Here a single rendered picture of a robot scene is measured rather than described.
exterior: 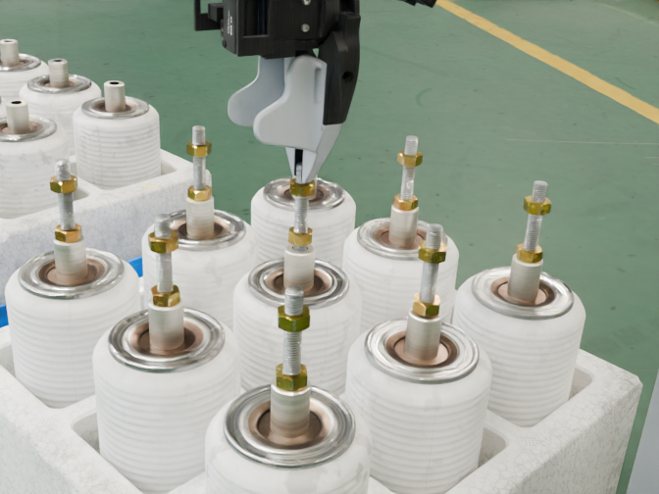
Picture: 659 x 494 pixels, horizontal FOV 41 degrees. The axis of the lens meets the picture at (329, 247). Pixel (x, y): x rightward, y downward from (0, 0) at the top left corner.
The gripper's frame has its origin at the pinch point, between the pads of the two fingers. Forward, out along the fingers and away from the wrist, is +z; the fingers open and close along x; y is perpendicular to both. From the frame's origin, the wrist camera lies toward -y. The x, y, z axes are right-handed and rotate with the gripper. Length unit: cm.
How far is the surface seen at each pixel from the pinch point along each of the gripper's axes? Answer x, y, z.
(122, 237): -35.9, 3.6, 21.5
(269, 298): 1.6, 3.9, 9.4
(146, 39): -174, -45, 35
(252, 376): 1.7, 5.1, 15.7
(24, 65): -66, 7, 10
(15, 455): -2.2, 21.6, 20.0
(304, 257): 1.1, 0.8, 7.0
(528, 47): -135, -142, 35
